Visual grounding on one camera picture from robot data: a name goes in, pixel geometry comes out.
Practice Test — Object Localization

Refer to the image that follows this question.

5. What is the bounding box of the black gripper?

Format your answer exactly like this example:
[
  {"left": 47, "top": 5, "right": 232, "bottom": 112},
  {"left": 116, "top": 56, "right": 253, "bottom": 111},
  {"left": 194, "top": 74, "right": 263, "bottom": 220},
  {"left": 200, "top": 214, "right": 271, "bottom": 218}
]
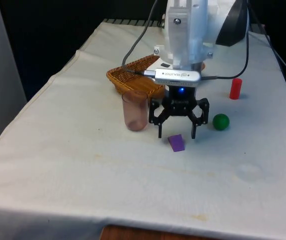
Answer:
[{"left": 148, "top": 84, "right": 210, "bottom": 140}]

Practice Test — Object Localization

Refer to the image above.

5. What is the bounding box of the purple triangular block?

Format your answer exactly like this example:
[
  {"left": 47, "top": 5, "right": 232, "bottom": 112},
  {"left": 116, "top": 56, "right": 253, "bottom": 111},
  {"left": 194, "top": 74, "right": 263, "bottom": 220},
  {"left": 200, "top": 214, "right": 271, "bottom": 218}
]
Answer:
[{"left": 167, "top": 134, "right": 187, "bottom": 153}]

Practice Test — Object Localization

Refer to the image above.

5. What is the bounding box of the brown wicker basket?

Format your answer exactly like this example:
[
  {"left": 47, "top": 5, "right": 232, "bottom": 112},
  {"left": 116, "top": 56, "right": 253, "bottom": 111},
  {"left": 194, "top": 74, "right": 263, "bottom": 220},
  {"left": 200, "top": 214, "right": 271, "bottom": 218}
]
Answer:
[{"left": 105, "top": 55, "right": 206, "bottom": 99}]

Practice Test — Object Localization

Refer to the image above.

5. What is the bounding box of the red cylinder block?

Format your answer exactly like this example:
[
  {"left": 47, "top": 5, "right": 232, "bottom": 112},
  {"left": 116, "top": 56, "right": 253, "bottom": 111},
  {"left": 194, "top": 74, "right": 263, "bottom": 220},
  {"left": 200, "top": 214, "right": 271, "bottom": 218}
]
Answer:
[{"left": 229, "top": 77, "right": 243, "bottom": 101}]

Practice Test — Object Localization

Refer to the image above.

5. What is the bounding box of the green ball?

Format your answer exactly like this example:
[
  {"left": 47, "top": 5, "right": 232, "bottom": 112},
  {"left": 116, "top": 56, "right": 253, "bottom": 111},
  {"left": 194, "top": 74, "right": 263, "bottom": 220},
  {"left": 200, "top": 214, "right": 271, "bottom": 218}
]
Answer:
[{"left": 212, "top": 113, "right": 231, "bottom": 132}]

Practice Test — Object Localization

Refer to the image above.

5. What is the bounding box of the see-through pink cup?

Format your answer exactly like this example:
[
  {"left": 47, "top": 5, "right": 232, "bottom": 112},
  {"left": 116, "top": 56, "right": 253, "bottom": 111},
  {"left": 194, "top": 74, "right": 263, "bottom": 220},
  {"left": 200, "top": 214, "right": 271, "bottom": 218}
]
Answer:
[{"left": 121, "top": 90, "right": 149, "bottom": 132}]

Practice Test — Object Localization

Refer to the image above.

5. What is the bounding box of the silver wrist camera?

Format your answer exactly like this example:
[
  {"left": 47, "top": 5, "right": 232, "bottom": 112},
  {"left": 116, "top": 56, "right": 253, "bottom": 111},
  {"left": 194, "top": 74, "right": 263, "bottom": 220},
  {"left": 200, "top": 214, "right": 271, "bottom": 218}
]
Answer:
[{"left": 154, "top": 67, "right": 202, "bottom": 87}]

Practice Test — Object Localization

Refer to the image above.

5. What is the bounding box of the black cable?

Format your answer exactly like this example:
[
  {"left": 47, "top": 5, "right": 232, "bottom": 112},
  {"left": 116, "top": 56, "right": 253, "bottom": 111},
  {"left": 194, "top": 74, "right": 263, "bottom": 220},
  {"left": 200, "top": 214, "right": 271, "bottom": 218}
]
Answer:
[
  {"left": 199, "top": 0, "right": 253, "bottom": 81},
  {"left": 250, "top": 0, "right": 286, "bottom": 81}
]

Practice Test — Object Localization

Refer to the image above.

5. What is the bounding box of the grey cable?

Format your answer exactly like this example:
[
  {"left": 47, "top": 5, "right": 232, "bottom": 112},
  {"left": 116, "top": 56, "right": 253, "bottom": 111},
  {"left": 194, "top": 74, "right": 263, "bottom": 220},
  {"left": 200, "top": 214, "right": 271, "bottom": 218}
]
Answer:
[{"left": 121, "top": 0, "right": 160, "bottom": 77}]

